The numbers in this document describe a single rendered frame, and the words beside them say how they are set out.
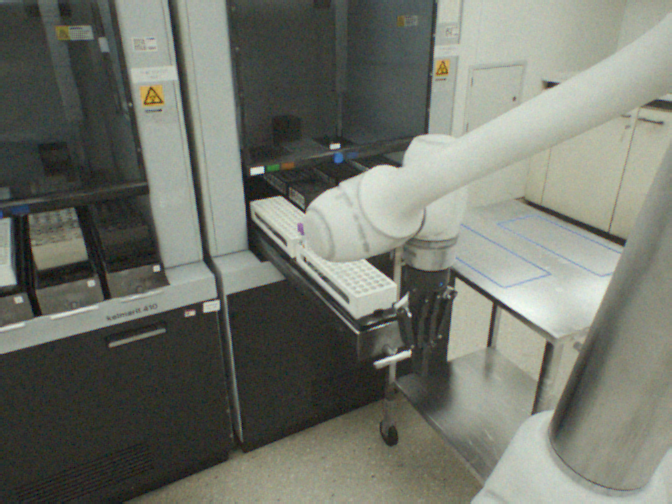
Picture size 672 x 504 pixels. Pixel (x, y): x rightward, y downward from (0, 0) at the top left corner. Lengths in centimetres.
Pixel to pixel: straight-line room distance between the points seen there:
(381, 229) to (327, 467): 131
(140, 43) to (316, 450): 136
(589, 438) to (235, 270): 109
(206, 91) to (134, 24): 21
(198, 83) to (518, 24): 245
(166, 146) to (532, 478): 111
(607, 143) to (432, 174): 289
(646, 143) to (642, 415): 289
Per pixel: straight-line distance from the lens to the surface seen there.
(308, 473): 188
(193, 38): 139
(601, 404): 55
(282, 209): 151
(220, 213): 150
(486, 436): 165
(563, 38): 383
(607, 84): 65
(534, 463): 62
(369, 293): 108
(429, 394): 175
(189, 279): 146
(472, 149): 64
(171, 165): 142
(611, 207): 354
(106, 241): 144
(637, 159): 341
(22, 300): 141
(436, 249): 86
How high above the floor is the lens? 142
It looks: 27 degrees down
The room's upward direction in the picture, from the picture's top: 1 degrees counter-clockwise
